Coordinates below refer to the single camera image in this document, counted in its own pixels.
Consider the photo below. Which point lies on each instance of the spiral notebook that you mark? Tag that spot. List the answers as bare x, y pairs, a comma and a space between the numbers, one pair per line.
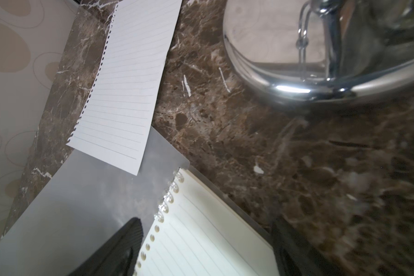
190, 227

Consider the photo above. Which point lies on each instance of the chrome hook stand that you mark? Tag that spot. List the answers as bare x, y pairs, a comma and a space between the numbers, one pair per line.
321, 52

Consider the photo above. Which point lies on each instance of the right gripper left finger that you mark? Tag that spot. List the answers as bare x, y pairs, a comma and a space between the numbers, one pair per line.
118, 256

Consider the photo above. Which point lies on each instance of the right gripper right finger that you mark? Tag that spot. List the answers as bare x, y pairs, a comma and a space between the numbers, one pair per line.
294, 254

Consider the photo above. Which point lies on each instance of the torn lined page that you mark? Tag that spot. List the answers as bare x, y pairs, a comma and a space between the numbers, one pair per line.
116, 120

